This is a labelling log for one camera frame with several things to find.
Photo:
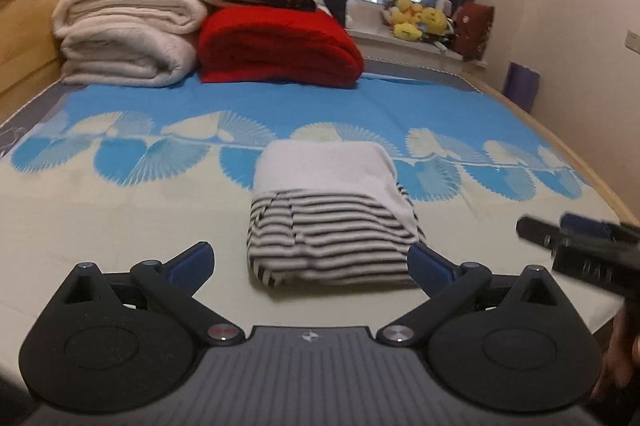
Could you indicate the red folded blanket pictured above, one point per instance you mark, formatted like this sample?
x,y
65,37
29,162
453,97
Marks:
x,y
280,46

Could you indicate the yellow plush toy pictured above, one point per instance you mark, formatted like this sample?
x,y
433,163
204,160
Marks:
x,y
434,20
406,18

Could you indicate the dark red bag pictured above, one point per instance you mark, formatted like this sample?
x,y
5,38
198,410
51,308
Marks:
x,y
472,31

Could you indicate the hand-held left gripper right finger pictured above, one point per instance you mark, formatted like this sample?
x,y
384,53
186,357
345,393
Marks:
x,y
427,268

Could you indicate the black white striped hoodie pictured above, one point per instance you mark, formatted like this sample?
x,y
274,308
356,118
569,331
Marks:
x,y
325,226

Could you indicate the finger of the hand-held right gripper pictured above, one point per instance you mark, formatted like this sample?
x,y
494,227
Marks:
x,y
585,225
537,232

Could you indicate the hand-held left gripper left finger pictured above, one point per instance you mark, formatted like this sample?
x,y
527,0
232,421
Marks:
x,y
192,266

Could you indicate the white wall outlet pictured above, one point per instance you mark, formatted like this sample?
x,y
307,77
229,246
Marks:
x,y
633,40

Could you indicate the blue printed bed sheet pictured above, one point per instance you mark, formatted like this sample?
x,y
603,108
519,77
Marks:
x,y
200,186

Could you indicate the purple box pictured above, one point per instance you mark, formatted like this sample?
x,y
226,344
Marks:
x,y
521,87

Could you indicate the wooden bed frame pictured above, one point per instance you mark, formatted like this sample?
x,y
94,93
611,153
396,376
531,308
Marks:
x,y
35,26

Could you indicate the person's right hand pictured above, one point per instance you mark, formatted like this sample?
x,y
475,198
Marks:
x,y
620,356

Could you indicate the white window sill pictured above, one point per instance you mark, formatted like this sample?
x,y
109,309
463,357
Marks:
x,y
380,36

